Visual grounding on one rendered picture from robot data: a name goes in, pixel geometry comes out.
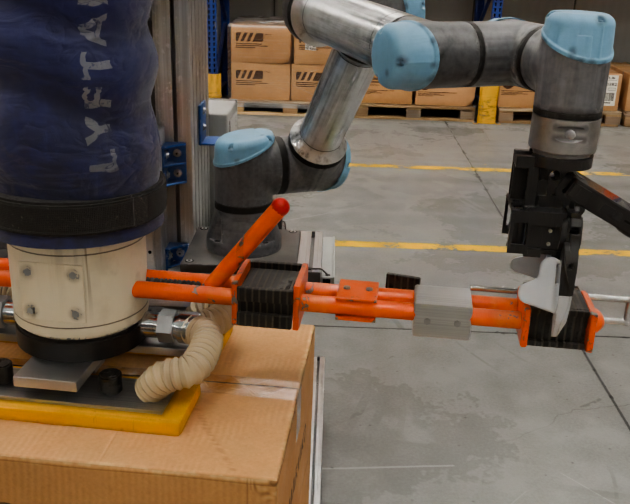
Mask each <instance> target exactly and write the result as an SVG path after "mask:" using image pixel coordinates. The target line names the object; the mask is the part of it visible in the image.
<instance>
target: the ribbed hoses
mask: <svg viewBox="0 0 630 504"><path fill-rule="evenodd" d="M0 295H7V296H11V298H12V289H11V287H2V286H0ZM186 311H190V312H199V313H201V315H202V316H201V315H200V316H197V317H195V318H193V319H192V320H191V321H190V322H189V324H188V326H187V328H185V329H186V333H185V339H183V337H182V335H181V337H182V340H183V341H184V342H185V343H186V344H189V347H188V348H187V350H186V351H185V352H184V354H183V355H182V356H180V358H177V357H174V358H173V359H171V358H166V359H165V360H164V361H157V362H156V363H155V364H154V366H149V367H148V369H147V370H146V371H144V372H143V374H142V375H141V376H140V377H139V378H138V379H137V380H136V381H135V387H134V388H135V391H136V394H137V396H138V397H139V398H140V399H141V400H142V401H143V402H159V401H160V400H162V399H164V398H166V397H167V396H168V395H169V394H170V393H173V392H175V391H176V390H178V391H181V390H182V389H183V388H187V389H190V388H191V387H192V386H193V385H198V384H201V383H203V380H204V379H206V378H207V377H209V376H210V373H211V372H212V371H213V370H214V368H215V366H216V365H217V362H218V360H219V357H220V355H221V352H222V348H223V343H224V341H223V339H224V336H223V334H226V333H227V332H228V331H229V330H230V329H231V328H232V327H233V326H234V325H232V305H220V304H208V303H196V302H191V304H190V306H188V307H186Z"/></svg>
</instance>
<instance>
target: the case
mask: <svg viewBox="0 0 630 504"><path fill-rule="evenodd" d="M314 346H315V326H314V325H304V324H300V327H299V330H297V331H296V330H293V329H292V328H291V330H285V329H274V328H262V327H250V326H238V325H234V326H233V331H232V333H231V335H230V337H229V339H228V341H227V343H226V345H225V347H224V349H223V351H222V353H221V355H220V357H219V360H218V362H217V365H216V366H215V368H214V370H213V371H212V372H211V373H210V376H209V377H207V378H206V379H204V380H203V383H201V384H199V385H200V396H199V398H198V400H197V402H196V404H195V406H194V408H193V410H192V412H191V414H190V416H189V418H188V420H187V422H186V424H185V426H184V428H183V430H182V432H181V434H180V435H179V436H166V435H156V434H146V433H136V432H126V431H116V430H106V429H96V428H86V427H76V426H65V425H55V424H45V423H35V422H25V421H15V420H5V419H0V504H309V481H310V454H311V427H312V400H313V373H314ZM31 357H32V356H31V355H29V354H28V353H26V352H24V351H23V350H22V349H21V348H20V347H19V345H18V344H17V343H6V342H0V358H7V359H9V360H11V361H12V364H13V366H18V367H23V366H24V365H25V364H26V362H27V361H28V360H29V359H30V358H31ZM166 358H171V359H173V357H162V356H151V355H140V354H129V353H123V354H121V355H118V356H115V357H112V358H108V359H105V362H104V363H103V364H102V366H101V367H100V368H99V369H98V371H97V372H96V373H94V374H99V373H100V372H101V371H102V370H104V369H107V368H116V369H118V370H120V371H121V372H122V376H126V377H137V378H139V377H140V376H141V375H142V374H143V372H144V371H146V370H147V369H148V367H149V366H154V364H155V363H156V362H157V361H164V360H165V359H166Z"/></svg>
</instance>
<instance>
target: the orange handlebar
mask: <svg viewBox="0 0 630 504"><path fill-rule="evenodd" d="M209 275H210V274H203V273H190V272H177V271H164V270H152V269H147V273H146V278H147V277H149V278H152V277H153V278H158V279H160V278H163V279H165V278H167V279H168V280H169V279H172V280H174V279H176V280H181V281H183V280H186V281H188V280H190V281H193V280H194V281H195V282H197V281H199V282H200V283H201V286H199V285H187V284H174V283H162V282H149V281H136V282H135V284H134V286H133V288H132V295H133V296H134V297H136V298H147V299H159V300H171V301H184V302H196V303H208V304H220V305H232V297H231V282H232V280H233V279H234V277H235V276H231V277H230V278H229V279H228V280H227V282H226V283H225V284H224V285H223V286H222V287H212V286H202V283H203V282H204V281H205V279H206V278H207V277H208V276H209ZM0 286H2V287H11V279H10V270H9V260H8V258H0ZM471 298H472V305H473V314H472V317H471V319H470V321H471V325H475V326H487V327H499V328H511V329H520V328H521V322H522V313H521V311H518V298H508V297H495V296H482V295H471ZM595 309H596V308H595ZM300 311H305V312H317V313H329V314H336V315H335V320H345V321H357V322H370V323H375V322H376V317H378V318H390V319H402V320H413V319H414V317H415V313H414V290H406V289H393V288H381V287H379V282H371V281H358V280H345V279H341V280H340V283H339V284H330V283H317V282H306V285H305V294H302V295H301V302H300ZM596 311H597V313H598V321H597V327H596V333H597V332H598V331H600V330H601V329H602V328H603V327H604V322H605V321H604V316H603V315H602V313H601V312H600V311H599V310H598V309H596Z"/></svg>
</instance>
